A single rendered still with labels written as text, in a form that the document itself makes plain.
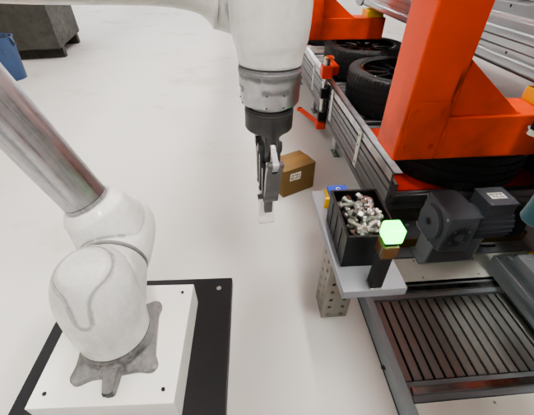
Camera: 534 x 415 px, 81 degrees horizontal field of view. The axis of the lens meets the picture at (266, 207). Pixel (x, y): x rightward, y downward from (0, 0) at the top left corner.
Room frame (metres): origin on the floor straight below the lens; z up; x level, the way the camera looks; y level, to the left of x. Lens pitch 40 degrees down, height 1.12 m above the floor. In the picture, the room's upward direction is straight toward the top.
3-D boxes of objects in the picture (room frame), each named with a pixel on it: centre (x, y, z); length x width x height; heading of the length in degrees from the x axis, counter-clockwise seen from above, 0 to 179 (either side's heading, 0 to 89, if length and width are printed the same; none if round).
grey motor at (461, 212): (0.90, -0.83, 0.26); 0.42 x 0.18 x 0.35; 95
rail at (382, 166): (2.33, -0.47, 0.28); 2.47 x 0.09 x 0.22; 5
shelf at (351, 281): (0.69, -0.26, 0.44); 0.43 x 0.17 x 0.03; 5
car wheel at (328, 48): (2.91, -0.83, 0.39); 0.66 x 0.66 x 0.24
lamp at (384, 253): (0.49, -0.28, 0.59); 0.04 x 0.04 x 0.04; 5
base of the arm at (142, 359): (0.35, 0.35, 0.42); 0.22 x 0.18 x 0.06; 11
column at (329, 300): (0.72, -0.26, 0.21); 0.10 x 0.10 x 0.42; 5
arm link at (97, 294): (0.39, 0.35, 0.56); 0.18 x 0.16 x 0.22; 8
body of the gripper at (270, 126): (0.46, 0.00, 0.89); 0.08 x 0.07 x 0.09; 11
